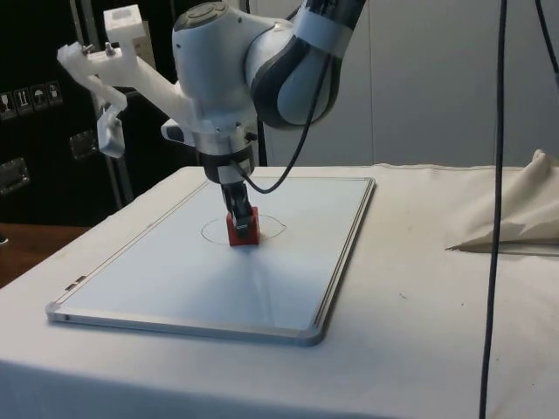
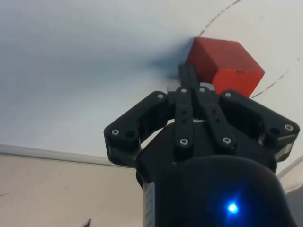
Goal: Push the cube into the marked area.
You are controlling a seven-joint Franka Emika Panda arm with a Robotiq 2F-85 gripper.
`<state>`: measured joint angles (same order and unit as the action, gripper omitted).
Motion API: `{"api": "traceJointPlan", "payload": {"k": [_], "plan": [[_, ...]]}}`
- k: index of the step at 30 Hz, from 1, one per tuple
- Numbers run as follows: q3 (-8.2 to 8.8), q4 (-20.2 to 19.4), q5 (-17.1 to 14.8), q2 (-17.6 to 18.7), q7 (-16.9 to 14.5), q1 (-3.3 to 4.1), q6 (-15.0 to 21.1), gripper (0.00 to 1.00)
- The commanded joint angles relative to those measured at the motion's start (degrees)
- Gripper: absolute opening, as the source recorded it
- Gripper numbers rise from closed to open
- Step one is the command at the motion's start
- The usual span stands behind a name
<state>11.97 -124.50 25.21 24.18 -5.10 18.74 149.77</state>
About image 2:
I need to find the white whiteboard with metal frame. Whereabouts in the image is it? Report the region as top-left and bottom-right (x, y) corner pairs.
(0, 0), (303, 187)

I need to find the red cube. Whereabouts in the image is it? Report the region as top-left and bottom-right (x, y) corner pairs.
(185, 36), (265, 98)

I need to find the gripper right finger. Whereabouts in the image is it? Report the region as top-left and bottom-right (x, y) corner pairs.
(189, 64), (301, 163)

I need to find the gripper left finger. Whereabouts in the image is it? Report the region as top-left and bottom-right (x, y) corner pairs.
(103, 63), (196, 166)

